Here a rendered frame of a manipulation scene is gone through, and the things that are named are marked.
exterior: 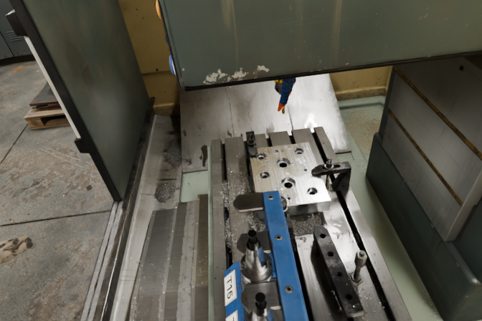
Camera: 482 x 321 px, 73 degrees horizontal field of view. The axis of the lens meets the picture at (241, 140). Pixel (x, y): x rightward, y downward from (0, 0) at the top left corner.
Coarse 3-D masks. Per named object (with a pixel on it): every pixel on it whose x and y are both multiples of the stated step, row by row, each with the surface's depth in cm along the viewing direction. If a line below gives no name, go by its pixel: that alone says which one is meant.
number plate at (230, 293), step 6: (234, 270) 91; (228, 276) 92; (234, 276) 90; (228, 282) 91; (234, 282) 88; (228, 288) 89; (234, 288) 87; (228, 294) 88; (234, 294) 86; (228, 300) 87
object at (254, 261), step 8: (248, 248) 58; (256, 248) 58; (248, 256) 59; (256, 256) 58; (264, 256) 60; (248, 264) 60; (256, 264) 59; (264, 264) 60; (248, 272) 61; (256, 272) 60; (264, 272) 61
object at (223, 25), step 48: (192, 0) 40; (240, 0) 40; (288, 0) 41; (336, 0) 41; (384, 0) 42; (432, 0) 42; (480, 0) 43; (192, 48) 43; (240, 48) 44; (288, 48) 45; (336, 48) 45; (384, 48) 46; (432, 48) 46; (480, 48) 47
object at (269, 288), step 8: (272, 280) 61; (248, 288) 60; (256, 288) 60; (264, 288) 60; (272, 288) 60; (240, 296) 59; (248, 296) 59; (272, 296) 59; (248, 304) 58; (272, 304) 58; (280, 304) 57; (248, 312) 57
